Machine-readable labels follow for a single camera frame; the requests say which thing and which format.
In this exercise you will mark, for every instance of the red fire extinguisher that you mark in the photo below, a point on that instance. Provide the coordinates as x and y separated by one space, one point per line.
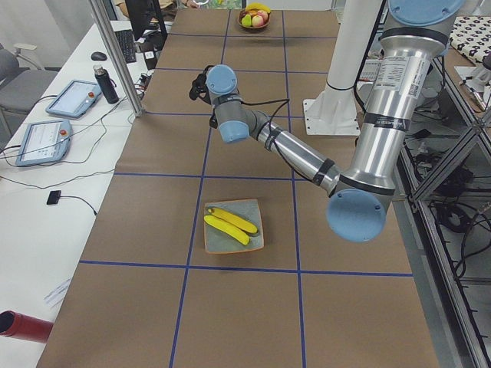
24 327

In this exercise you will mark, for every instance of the blue teach pendant far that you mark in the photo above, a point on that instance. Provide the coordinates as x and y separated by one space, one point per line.
75 99

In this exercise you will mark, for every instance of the black water bottle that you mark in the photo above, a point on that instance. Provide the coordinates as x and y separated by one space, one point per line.
105 83

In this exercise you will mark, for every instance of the aluminium frame post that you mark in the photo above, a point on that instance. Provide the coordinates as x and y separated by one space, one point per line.
110 41

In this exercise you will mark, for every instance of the blue teach pendant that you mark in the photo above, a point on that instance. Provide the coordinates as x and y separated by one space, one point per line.
75 99
45 142

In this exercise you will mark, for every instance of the green pear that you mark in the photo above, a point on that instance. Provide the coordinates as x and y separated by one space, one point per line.
246 21

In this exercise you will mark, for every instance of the yellow banana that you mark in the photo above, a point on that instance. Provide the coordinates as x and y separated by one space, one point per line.
258 6
219 224
233 219

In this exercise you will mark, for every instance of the black computer mouse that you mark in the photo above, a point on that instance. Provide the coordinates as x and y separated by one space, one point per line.
98 56

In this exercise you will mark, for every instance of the blue square ceramic plate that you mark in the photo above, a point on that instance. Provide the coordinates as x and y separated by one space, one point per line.
219 243

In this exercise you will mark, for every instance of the black monitor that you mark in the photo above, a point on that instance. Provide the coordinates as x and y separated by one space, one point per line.
141 12

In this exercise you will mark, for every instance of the woven wicker fruit basket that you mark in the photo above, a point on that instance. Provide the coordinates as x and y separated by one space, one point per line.
252 13

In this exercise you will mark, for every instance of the pale red apple upper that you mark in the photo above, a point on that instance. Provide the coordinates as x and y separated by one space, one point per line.
260 18

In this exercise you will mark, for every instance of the small black puck device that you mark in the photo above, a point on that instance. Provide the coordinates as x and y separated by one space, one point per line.
54 197

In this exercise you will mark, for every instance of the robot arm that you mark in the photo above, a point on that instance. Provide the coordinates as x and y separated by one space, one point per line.
414 33

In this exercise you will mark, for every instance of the black office chair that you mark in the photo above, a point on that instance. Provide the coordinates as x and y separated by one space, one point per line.
23 82

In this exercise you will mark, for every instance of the black keyboard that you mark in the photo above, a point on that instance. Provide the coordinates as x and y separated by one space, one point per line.
126 44

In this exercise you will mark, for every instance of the blue teach pendant near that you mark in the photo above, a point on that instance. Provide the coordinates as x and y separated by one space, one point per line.
45 142

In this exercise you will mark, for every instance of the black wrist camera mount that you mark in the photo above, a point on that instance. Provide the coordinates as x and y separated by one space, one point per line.
199 89

